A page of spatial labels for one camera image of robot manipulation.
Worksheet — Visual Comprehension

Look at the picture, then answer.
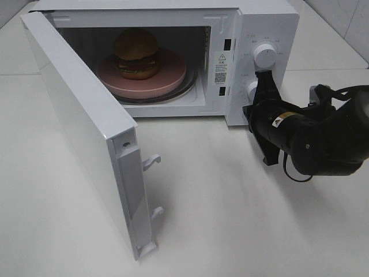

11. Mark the white microwave oven body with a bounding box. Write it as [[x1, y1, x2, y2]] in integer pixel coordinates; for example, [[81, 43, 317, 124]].
[[29, 1, 299, 126]]

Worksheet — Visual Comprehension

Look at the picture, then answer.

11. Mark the pink round plate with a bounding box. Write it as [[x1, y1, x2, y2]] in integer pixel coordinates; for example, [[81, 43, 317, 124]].
[[96, 48, 188, 99]]

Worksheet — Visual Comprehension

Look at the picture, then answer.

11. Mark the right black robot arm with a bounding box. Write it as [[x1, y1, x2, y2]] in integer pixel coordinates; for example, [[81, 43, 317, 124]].
[[243, 70, 368, 177]]

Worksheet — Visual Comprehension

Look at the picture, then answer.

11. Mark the burger with sesame-free bun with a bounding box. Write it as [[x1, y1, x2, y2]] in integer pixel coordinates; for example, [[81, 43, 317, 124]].
[[113, 28, 160, 80]]

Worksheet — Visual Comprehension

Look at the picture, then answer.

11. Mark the glass microwave turntable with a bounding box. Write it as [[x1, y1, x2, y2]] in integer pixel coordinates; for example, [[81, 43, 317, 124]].
[[113, 69, 198, 104]]

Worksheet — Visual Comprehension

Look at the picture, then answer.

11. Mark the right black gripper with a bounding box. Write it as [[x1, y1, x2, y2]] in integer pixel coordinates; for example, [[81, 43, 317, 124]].
[[243, 70, 320, 166]]

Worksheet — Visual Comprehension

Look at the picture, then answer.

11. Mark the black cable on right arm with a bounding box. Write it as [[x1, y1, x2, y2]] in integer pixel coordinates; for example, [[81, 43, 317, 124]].
[[283, 84, 369, 183]]

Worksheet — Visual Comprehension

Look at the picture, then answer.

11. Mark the white timer knob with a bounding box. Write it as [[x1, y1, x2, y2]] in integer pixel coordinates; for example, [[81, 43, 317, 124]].
[[247, 81, 258, 104]]

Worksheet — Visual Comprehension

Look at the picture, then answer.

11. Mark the white warning label sticker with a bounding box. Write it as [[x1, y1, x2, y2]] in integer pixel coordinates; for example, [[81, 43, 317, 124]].
[[213, 51, 231, 86]]

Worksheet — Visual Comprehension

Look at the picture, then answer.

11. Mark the upper white power knob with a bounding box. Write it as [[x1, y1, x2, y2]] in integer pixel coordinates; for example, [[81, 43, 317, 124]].
[[253, 42, 277, 69]]

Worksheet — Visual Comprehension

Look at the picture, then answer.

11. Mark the white microwave door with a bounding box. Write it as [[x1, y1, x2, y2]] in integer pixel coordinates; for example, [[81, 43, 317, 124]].
[[21, 12, 163, 260]]

